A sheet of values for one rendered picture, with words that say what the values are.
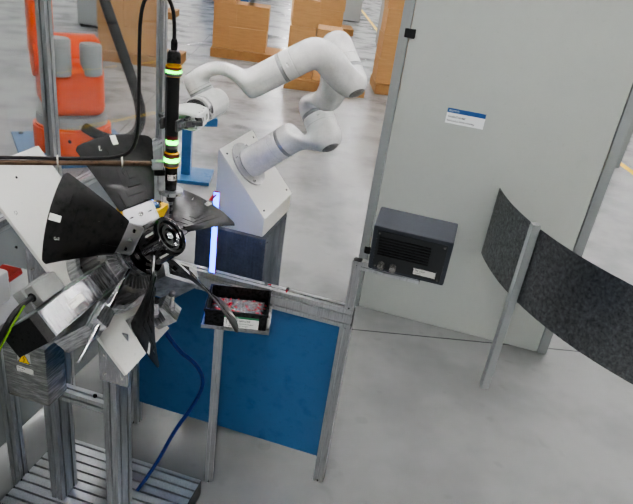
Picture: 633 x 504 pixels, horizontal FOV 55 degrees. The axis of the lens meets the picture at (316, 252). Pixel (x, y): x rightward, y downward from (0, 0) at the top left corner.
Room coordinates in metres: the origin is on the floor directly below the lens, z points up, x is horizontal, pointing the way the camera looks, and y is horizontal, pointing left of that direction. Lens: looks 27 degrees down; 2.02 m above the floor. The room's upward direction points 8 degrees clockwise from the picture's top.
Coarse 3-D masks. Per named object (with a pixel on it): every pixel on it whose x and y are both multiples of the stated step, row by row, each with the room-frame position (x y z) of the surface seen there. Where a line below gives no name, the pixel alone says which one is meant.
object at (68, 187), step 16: (64, 176) 1.38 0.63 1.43; (64, 192) 1.36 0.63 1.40; (80, 192) 1.39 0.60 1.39; (64, 208) 1.34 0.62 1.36; (80, 208) 1.38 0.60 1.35; (96, 208) 1.41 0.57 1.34; (112, 208) 1.45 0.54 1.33; (48, 224) 1.30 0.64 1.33; (64, 224) 1.33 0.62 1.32; (80, 224) 1.37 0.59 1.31; (96, 224) 1.40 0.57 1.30; (112, 224) 1.44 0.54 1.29; (48, 240) 1.29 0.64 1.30; (64, 240) 1.32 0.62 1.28; (80, 240) 1.36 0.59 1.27; (96, 240) 1.40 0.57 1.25; (112, 240) 1.44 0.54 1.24; (48, 256) 1.28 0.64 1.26; (64, 256) 1.32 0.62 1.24; (80, 256) 1.36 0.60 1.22
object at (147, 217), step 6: (138, 204) 1.61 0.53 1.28; (144, 204) 1.61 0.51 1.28; (150, 204) 1.62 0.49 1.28; (126, 210) 1.59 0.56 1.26; (132, 210) 1.59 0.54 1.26; (138, 210) 1.60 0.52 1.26; (144, 210) 1.60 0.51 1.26; (156, 210) 1.61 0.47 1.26; (126, 216) 1.58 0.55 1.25; (132, 216) 1.58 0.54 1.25; (138, 216) 1.59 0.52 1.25; (144, 216) 1.59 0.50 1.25; (150, 216) 1.59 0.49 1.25; (156, 216) 1.60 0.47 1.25; (132, 222) 1.57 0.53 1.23; (138, 222) 1.57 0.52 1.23; (144, 222) 1.58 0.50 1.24
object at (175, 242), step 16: (160, 224) 1.55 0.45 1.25; (176, 224) 1.60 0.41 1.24; (144, 240) 1.51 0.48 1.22; (160, 240) 1.49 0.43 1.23; (176, 240) 1.55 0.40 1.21; (128, 256) 1.50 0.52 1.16; (144, 256) 1.50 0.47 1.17; (160, 256) 1.50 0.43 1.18; (176, 256) 1.53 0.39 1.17; (144, 272) 1.51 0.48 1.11
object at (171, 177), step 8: (176, 40) 1.65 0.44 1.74; (176, 48) 1.64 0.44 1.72; (168, 56) 1.64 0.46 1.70; (176, 56) 1.64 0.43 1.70; (176, 168) 1.64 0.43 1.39; (168, 176) 1.63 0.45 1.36; (176, 176) 1.64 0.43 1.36; (168, 184) 1.63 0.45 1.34; (176, 184) 1.65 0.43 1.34; (168, 200) 1.64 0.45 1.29
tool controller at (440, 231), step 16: (384, 208) 1.90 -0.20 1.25; (384, 224) 1.82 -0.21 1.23; (400, 224) 1.83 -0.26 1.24; (416, 224) 1.84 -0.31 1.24; (432, 224) 1.84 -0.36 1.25; (448, 224) 1.85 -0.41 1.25; (384, 240) 1.81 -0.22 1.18; (400, 240) 1.80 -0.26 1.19; (416, 240) 1.79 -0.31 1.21; (432, 240) 1.78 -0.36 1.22; (448, 240) 1.77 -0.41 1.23; (384, 256) 1.83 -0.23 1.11; (400, 256) 1.81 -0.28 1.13; (416, 256) 1.80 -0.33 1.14; (432, 256) 1.79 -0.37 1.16; (448, 256) 1.78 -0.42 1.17; (400, 272) 1.83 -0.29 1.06; (416, 272) 1.82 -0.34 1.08; (432, 272) 1.80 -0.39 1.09
